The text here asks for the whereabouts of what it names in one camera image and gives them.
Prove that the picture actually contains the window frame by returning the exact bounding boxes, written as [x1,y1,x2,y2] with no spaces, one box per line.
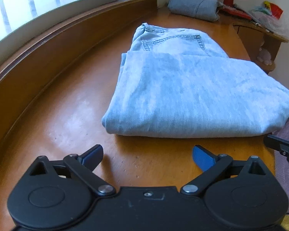
[0,0,157,78]

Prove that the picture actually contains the wooden side cabinet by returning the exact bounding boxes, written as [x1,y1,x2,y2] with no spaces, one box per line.
[232,21,289,74]

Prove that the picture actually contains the rolled grey denim garment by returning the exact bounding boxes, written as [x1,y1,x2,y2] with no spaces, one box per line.
[167,0,223,22]

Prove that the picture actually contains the light blue denim jeans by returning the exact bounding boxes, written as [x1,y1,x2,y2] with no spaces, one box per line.
[102,23,289,138]

